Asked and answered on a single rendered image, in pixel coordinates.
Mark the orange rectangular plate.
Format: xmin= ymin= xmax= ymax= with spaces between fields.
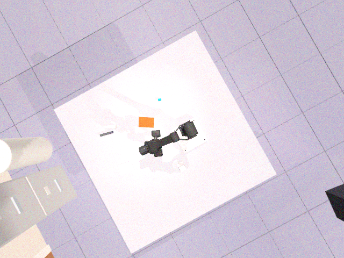
xmin=139 ymin=117 xmax=154 ymax=128

